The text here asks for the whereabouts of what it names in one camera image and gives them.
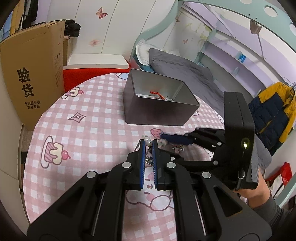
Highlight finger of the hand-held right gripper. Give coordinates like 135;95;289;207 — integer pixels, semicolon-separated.
183;148;233;174
161;127;226;149

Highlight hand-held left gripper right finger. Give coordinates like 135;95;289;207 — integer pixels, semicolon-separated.
151;140;272;241

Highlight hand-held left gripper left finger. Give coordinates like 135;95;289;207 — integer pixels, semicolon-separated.
26;140;146;241

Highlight silver chain necklace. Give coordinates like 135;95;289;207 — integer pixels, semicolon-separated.
159;138;186;154

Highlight pearl chain necklace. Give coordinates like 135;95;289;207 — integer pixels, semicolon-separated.
137;135;153;167

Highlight grey metal tin box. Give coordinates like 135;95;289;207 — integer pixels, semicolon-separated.
122;68;200;127

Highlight red cord bracelet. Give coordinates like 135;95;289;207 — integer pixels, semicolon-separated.
150;91;167;100

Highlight person's right forearm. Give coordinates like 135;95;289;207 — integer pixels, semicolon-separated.
240;171;296;241

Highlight navy and yellow jacket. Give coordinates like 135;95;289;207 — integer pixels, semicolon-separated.
247;82;296;156

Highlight red bag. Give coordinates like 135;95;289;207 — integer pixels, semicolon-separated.
265;162;293;200

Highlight grey blanket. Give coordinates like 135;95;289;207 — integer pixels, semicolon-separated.
148;48;272;167

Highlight grey metal rod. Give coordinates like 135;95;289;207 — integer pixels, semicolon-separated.
256;34;264;57

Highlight white pillow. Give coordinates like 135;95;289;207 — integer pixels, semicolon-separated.
135;40;153;67

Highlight beige hanging cloth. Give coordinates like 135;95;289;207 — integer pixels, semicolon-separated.
250;20;263;35

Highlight white step platform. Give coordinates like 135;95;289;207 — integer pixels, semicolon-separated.
67;54;129;69

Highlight white wardrobe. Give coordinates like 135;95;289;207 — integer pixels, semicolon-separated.
46;0;178;61

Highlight small cardboard box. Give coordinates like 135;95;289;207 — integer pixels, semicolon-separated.
62;37;74;66

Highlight large cardboard box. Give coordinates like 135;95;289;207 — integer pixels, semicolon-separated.
0;20;66;131

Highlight black bag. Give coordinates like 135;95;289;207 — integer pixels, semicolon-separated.
65;19;81;37

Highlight row of hanging clothes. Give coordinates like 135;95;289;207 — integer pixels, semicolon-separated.
0;0;48;39

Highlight lilac wall shelves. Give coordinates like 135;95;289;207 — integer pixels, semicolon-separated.
199;30;296;93

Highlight teal bunk bed frame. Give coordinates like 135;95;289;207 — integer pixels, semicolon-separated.
128;0;296;209

